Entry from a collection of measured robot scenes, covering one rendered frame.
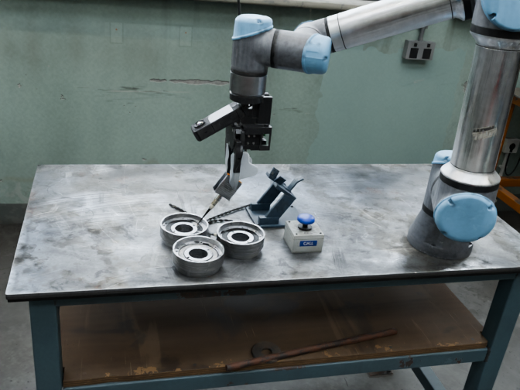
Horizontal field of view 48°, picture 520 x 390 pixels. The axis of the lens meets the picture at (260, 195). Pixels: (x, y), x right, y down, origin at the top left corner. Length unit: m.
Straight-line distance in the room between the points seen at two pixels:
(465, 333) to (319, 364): 0.41
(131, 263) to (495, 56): 0.80
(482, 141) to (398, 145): 2.09
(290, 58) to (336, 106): 1.89
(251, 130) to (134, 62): 1.61
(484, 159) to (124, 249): 0.75
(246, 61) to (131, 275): 0.48
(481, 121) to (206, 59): 1.82
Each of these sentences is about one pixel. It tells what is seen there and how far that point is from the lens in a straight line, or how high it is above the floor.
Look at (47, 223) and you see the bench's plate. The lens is 1.38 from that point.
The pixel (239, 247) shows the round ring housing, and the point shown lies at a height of 0.83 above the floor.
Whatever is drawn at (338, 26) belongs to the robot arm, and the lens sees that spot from 1.26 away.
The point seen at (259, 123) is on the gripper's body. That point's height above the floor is 1.07.
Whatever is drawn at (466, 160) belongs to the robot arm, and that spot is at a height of 1.08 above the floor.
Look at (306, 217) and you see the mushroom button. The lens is 1.29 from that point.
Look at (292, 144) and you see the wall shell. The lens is 3.02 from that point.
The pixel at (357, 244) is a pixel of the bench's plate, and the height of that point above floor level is 0.80.
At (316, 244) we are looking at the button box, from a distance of 1.30.
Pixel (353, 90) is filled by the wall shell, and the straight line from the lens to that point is 3.03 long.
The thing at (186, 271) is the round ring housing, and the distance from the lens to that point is 1.17.
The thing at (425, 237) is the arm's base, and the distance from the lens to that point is 1.39.
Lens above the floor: 1.46
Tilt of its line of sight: 25 degrees down
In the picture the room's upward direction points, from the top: 6 degrees clockwise
